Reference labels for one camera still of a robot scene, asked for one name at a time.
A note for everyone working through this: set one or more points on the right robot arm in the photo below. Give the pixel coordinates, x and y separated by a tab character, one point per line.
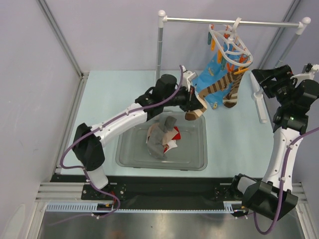
272	196

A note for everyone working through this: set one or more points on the white round peg hanger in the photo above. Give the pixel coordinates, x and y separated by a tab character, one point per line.
232	53

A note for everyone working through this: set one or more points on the white sock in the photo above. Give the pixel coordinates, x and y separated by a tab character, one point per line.
173	144

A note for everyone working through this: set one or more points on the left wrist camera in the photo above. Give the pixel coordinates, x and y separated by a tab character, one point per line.
187	77

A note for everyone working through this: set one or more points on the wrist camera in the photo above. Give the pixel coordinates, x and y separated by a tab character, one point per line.
308	72
187	77

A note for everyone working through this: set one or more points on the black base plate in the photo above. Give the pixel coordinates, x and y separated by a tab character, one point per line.
164	193

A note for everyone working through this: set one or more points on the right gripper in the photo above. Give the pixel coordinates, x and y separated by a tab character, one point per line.
270	79

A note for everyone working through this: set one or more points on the clear plastic bin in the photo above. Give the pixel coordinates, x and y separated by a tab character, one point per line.
188	153

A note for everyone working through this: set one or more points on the grey sock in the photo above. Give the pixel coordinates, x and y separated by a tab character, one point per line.
167	123
154	144

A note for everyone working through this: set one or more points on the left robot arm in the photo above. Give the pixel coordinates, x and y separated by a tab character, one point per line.
89	141

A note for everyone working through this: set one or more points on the white metal drying rack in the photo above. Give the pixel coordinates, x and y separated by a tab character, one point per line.
257	92

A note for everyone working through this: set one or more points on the blue space-print cloth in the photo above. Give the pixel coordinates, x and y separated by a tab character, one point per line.
210	75

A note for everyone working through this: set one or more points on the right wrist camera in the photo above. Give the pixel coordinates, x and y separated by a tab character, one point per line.
308	72

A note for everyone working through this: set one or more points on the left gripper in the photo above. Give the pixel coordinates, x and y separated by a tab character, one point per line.
192	103

